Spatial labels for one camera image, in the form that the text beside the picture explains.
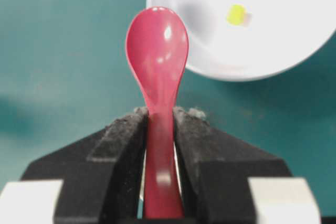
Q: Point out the white bowl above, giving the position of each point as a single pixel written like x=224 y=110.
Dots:
x=275 y=36

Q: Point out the red plastic spoon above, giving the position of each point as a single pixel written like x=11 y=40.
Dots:
x=156 y=47

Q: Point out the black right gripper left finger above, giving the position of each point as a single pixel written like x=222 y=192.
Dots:
x=96 y=179

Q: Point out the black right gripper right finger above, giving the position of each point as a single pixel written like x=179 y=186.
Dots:
x=226 y=180

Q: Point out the yellow hexagonal prism block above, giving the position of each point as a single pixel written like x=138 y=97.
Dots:
x=236 y=15

